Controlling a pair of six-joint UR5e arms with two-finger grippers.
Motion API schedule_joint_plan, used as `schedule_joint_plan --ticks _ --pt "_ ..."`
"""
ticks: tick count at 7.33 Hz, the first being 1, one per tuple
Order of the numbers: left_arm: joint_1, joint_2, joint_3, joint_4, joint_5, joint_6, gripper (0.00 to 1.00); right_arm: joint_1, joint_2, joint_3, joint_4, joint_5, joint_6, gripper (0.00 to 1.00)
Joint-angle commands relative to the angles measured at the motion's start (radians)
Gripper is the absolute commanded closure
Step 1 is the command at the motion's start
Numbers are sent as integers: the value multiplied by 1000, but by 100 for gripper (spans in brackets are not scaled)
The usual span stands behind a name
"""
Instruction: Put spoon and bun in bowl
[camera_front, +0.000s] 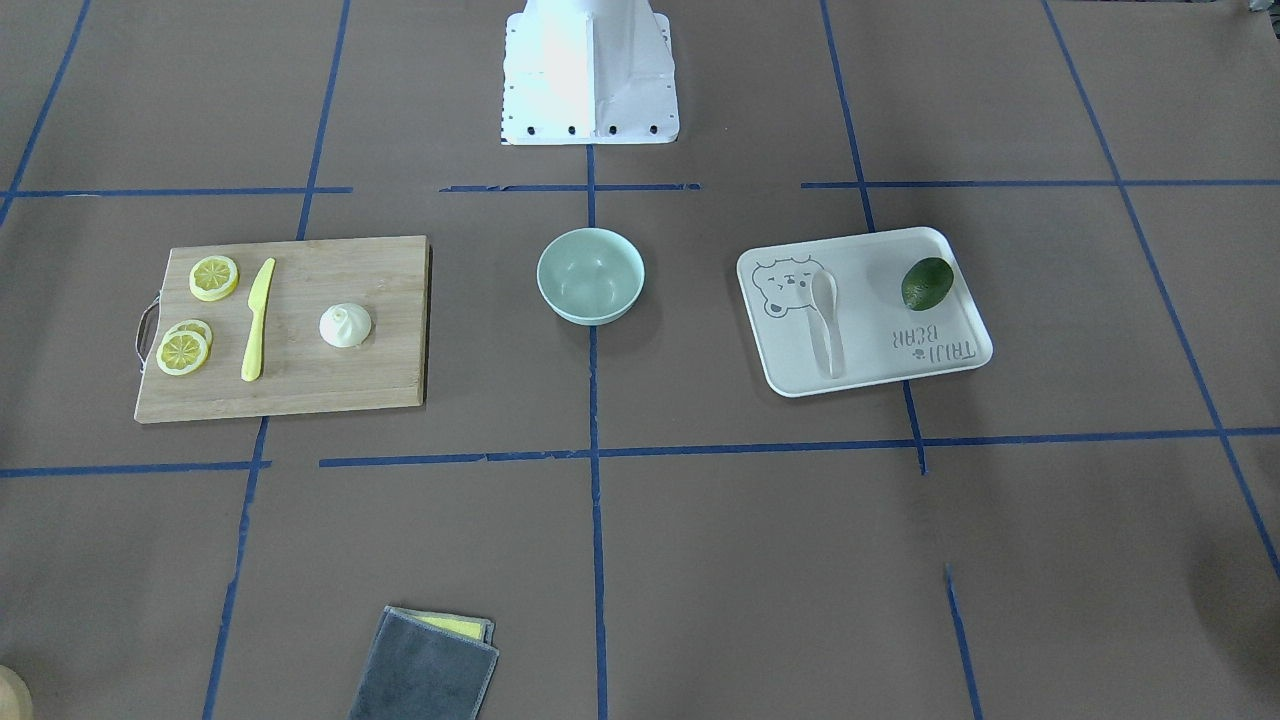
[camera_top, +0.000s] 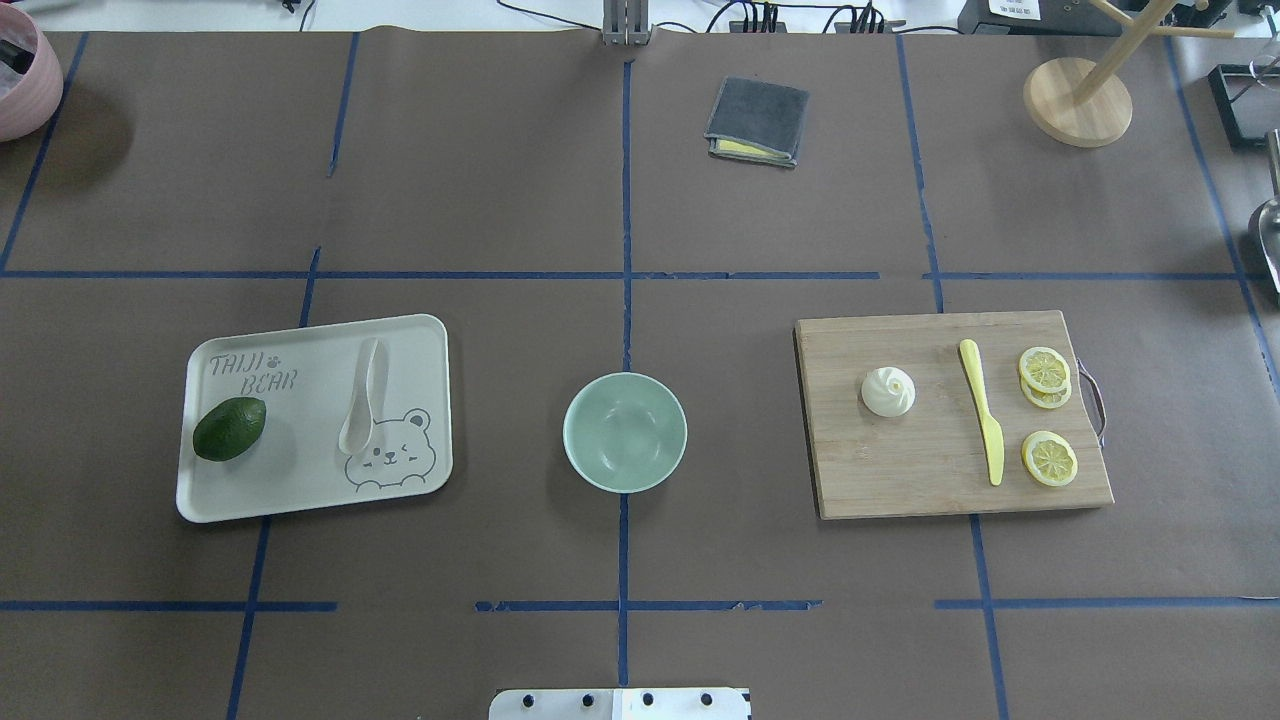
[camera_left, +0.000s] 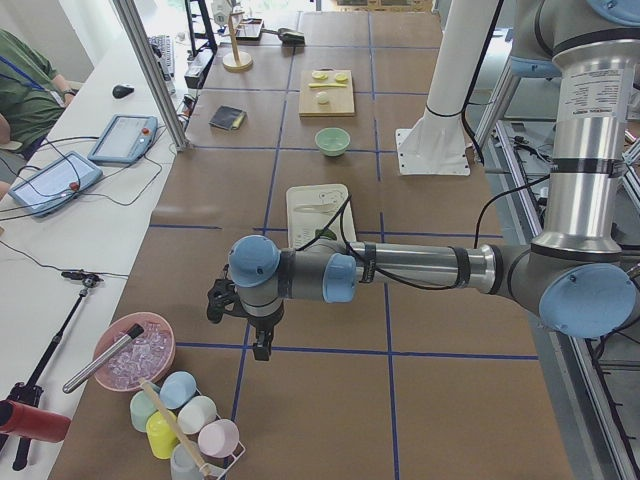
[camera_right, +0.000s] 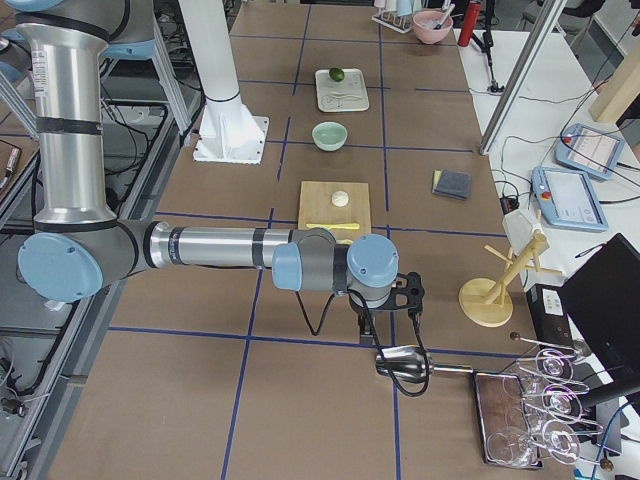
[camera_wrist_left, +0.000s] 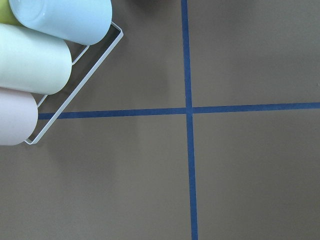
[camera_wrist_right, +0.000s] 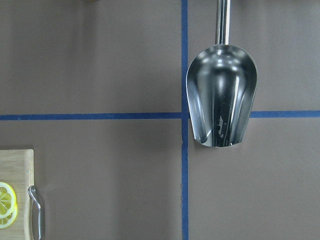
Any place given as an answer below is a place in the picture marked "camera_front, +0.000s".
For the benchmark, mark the white ceramic spoon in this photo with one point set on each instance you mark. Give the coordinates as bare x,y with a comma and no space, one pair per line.
824,300

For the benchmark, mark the white steamed bun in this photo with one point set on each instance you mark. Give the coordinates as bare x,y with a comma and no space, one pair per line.
345,325

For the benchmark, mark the light green bowl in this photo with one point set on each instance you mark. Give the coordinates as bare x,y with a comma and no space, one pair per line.
590,276

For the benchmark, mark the white bear tray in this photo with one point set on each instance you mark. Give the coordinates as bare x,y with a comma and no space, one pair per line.
883,341

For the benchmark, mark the yellow sponge cloth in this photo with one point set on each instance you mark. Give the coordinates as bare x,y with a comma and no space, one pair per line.
477,629

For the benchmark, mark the bamboo cutting board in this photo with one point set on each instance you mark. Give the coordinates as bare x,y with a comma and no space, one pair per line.
301,373

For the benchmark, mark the grey folded cloth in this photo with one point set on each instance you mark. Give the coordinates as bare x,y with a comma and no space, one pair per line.
416,670

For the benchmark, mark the yellow plastic knife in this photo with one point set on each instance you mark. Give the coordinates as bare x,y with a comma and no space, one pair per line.
253,357

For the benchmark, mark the lemon slice top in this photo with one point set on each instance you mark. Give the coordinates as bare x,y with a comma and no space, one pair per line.
213,278

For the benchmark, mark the lemon slice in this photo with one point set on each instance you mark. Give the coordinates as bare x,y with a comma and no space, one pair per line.
192,325
213,278
182,353

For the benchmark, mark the lemon slice behind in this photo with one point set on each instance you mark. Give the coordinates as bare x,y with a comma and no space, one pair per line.
192,325

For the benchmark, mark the lemon slice front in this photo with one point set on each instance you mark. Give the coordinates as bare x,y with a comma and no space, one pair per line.
182,353

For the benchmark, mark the wooden mug tree stand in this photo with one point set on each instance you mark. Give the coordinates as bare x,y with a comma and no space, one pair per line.
16,701

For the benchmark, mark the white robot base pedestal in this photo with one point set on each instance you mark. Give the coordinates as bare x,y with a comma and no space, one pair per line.
588,73

